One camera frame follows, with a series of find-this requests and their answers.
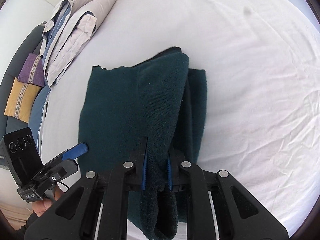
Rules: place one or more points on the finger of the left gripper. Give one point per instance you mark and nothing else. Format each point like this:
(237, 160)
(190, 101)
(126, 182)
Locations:
(72, 153)

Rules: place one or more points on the dark jacket left sleeve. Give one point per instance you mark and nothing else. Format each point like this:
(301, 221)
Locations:
(21, 231)

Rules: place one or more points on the person's left hand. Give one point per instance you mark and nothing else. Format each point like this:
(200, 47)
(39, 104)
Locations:
(40, 207)

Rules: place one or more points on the purple patterned cushion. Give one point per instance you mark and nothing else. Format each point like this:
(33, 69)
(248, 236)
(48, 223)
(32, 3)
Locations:
(32, 71)

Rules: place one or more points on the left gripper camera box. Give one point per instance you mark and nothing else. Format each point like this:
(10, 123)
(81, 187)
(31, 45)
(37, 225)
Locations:
(19, 151)

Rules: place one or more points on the blue pillow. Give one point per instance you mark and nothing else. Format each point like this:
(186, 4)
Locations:
(37, 112)

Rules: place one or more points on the yellow patterned cushion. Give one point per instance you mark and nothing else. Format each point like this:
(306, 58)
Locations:
(20, 100)

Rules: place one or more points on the dark green knit sweater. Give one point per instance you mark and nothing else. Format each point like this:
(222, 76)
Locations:
(160, 99)

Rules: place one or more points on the white bed sheet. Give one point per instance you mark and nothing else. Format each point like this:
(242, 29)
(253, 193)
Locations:
(261, 59)

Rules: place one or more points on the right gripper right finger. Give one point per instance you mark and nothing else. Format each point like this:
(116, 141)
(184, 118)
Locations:
(218, 206)

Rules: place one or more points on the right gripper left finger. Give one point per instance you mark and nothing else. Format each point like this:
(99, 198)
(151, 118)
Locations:
(95, 207)

